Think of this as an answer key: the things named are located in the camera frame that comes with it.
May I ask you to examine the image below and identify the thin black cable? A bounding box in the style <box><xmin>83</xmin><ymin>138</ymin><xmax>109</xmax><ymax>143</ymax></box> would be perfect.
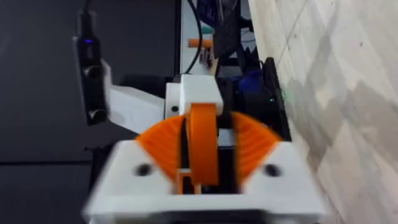
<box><xmin>185</xmin><ymin>0</ymin><xmax>204</xmax><ymax>75</ymax></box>

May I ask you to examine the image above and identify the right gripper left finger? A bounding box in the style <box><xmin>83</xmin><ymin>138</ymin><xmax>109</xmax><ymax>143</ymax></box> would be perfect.
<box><xmin>92</xmin><ymin>114</ymin><xmax>188</xmax><ymax>197</ymax></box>

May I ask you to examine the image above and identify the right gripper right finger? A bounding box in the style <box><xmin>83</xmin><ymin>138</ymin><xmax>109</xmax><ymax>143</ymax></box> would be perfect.
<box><xmin>231</xmin><ymin>111</ymin><xmax>318</xmax><ymax>197</ymax></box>

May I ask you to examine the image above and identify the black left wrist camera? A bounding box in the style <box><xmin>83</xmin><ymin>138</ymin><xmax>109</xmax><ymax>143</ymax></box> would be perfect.
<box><xmin>72</xmin><ymin>11</ymin><xmax>108</xmax><ymax>127</ymax></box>

